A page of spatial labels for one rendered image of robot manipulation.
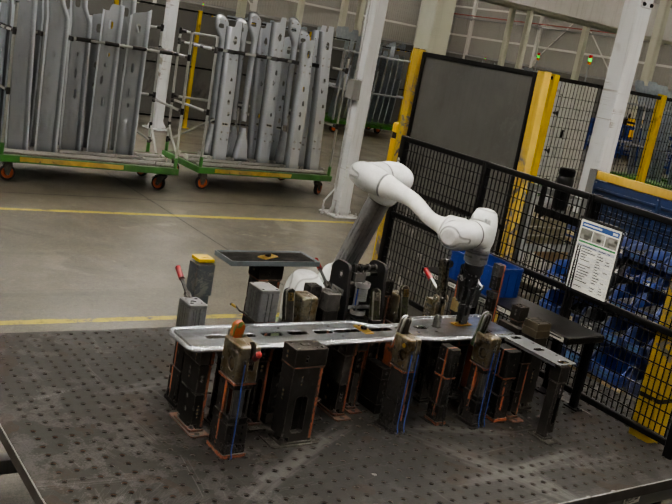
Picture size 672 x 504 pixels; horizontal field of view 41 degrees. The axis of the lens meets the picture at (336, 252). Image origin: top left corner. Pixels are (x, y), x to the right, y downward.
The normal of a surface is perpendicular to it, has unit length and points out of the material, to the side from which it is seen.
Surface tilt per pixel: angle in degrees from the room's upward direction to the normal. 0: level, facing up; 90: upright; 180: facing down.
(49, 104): 86
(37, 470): 0
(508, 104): 90
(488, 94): 88
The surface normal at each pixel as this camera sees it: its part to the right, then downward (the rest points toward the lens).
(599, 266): -0.82, -0.01
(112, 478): 0.18, -0.96
